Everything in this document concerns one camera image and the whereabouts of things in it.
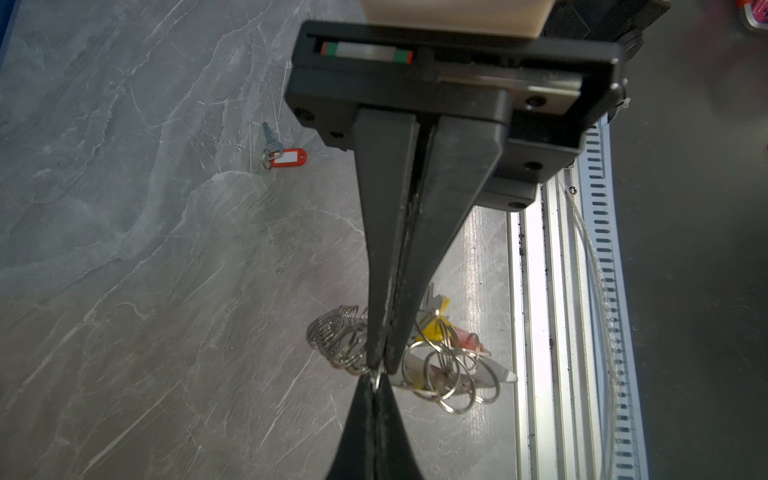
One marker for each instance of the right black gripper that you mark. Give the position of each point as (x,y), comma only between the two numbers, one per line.
(547,92)

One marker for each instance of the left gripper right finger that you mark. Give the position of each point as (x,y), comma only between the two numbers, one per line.
(393,456)

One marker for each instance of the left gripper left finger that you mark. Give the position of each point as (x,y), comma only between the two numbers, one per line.
(355,456)

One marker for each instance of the key with red tag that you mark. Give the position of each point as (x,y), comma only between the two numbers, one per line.
(275,155)

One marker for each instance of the aluminium front rail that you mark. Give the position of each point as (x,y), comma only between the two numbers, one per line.
(556,423)

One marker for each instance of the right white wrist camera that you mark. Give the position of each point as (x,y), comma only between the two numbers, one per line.
(512,18)

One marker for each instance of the white slotted cable duct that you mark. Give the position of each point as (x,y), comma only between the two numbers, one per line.
(623,441)

